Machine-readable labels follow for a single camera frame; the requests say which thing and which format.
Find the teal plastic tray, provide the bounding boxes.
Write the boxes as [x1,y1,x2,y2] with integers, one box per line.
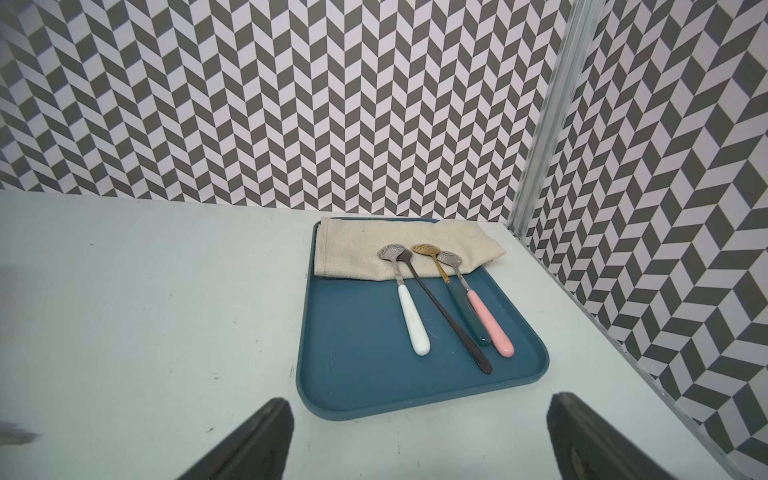
[296,221,549,420]

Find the beige folded cloth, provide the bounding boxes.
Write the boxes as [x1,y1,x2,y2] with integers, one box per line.
[313,217,506,281]

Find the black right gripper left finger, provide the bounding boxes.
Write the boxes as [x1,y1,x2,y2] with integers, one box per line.
[179,397,294,479]

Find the aluminium corner post right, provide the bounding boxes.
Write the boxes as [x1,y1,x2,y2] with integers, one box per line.
[507,0,605,240]

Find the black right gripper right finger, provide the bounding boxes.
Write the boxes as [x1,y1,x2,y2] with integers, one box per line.
[547,392,672,479]

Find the gold spoon green handle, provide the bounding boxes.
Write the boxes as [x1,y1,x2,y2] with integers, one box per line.
[411,244,491,346]

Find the black long spoon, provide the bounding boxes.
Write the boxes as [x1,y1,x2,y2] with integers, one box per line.
[397,249,493,375]

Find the white handled spoon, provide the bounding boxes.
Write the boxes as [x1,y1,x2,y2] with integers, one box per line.
[377,244,431,356]

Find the pink handled spoon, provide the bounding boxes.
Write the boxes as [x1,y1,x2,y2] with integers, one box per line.
[437,250,514,358]

